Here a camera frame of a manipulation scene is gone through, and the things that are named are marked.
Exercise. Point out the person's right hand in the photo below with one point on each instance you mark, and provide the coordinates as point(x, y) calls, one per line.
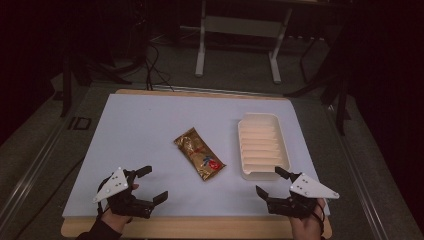
point(308, 225)

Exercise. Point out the white ribbed plastic tray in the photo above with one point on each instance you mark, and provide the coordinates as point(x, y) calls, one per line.
point(262, 146)

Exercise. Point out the gold snack packet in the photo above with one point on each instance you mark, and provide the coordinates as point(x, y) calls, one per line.
point(199, 153)

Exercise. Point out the person's left hand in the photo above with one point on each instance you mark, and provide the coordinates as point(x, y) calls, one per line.
point(118, 216)

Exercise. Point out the white metal desk frame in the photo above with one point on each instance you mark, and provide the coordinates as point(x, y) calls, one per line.
point(240, 36)

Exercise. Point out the white table mat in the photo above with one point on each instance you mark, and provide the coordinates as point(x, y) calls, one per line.
point(186, 150)

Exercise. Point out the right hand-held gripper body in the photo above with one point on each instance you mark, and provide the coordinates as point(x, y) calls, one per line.
point(301, 196)

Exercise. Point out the black metal stand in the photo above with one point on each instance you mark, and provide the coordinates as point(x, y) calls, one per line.
point(328, 83)
point(83, 63)

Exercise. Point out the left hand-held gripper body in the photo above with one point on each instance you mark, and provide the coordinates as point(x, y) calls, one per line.
point(115, 186)

